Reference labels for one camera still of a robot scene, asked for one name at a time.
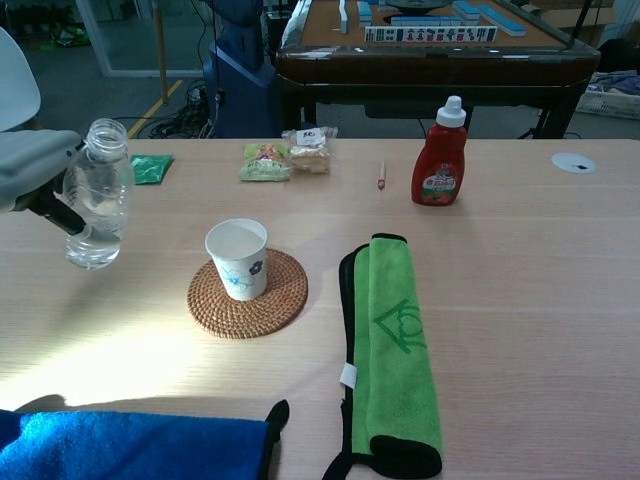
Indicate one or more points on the red ketchup squeeze bottle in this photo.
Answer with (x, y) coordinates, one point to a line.
(437, 165)

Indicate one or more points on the white flower-print paper cup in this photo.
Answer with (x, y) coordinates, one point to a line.
(240, 280)

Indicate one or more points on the green microfiber towel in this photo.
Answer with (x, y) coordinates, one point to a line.
(395, 360)

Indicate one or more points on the blue-backed mahjong tile row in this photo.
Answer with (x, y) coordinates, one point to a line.
(364, 12)
(492, 17)
(435, 20)

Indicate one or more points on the blue machine base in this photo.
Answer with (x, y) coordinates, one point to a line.
(235, 75)

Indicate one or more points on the wooden pencil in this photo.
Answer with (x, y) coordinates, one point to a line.
(382, 175)

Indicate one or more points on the round woven rattan coaster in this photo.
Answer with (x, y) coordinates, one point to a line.
(250, 320)

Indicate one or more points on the brown mahjong table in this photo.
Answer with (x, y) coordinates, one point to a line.
(400, 65)

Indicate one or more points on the transparent plastic water bottle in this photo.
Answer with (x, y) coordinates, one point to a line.
(102, 185)

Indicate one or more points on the white chair with wooden legs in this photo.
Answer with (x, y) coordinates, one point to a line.
(15, 85)

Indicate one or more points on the face-up mahjong tile row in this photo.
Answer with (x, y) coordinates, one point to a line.
(430, 34)

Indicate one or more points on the wooden pole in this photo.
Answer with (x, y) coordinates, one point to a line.
(162, 50)

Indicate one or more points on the dark green sachet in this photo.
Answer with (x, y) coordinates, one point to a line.
(150, 169)

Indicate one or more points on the clear bag of crackers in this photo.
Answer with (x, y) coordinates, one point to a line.
(310, 155)

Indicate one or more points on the blue microfiber towel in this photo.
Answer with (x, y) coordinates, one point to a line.
(125, 450)

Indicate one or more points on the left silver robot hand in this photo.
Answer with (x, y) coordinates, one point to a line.
(35, 160)

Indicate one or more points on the white plastic crate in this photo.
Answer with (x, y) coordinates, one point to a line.
(605, 105)

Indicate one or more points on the light green snack bag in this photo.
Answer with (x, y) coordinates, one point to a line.
(265, 165)

